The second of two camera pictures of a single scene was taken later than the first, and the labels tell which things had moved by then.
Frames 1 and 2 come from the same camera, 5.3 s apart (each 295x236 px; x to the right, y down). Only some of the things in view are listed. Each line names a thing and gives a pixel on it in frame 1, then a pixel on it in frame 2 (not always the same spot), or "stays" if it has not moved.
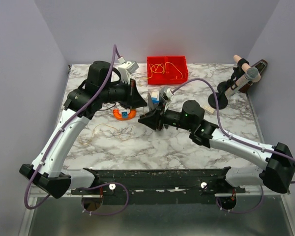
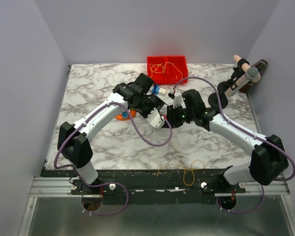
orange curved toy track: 130,116 stays
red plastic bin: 166,70 stays
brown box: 260,66 stays
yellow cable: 124,132 -> 196,165
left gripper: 132,93 -> 150,107
